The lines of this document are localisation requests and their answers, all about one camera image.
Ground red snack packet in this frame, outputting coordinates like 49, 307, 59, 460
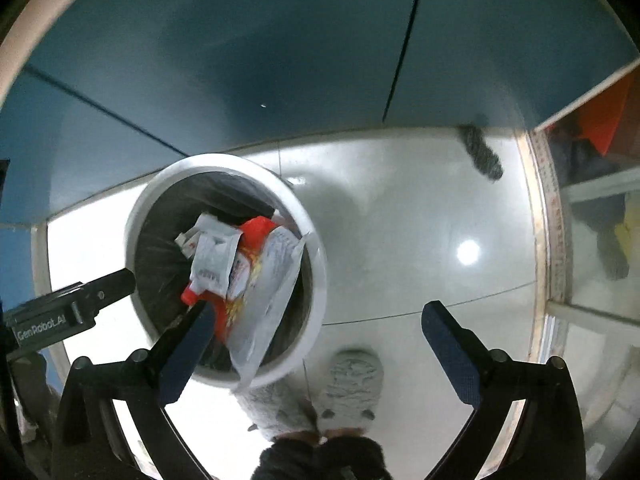
220, 216, 281, 341

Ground white round trash bin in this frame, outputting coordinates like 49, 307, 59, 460
124, 152, 328, 390

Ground person's dark trouser legs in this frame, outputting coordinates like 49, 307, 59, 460
257, 427, 394, 480

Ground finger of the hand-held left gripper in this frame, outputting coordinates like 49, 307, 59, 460
75, 268, 137, 322

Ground black object on floor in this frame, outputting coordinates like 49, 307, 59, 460
457, 122, 505, 181

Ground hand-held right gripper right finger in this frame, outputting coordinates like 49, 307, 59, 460
421, 300, 586, 480

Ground orange object behind glass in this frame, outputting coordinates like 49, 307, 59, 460
575, 72, 633, 158

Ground blue base cabinet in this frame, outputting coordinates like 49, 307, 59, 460
0, 0, 640, 231

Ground small red wrapper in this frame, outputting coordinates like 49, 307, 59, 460
181, 282, 217, 312

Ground small white sachet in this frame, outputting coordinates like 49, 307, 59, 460
175, 212, 244, 297

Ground grey fuzzy slipper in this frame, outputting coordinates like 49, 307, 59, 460
317, 350, 385, 427
235, 380, 321, 435

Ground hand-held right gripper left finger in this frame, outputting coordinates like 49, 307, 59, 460
57, 301, 217, 480

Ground wooden door threshold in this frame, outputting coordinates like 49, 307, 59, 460
515, 130, 574, 361

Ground glass sliding door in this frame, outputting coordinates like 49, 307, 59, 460
520, 60, 640, 480

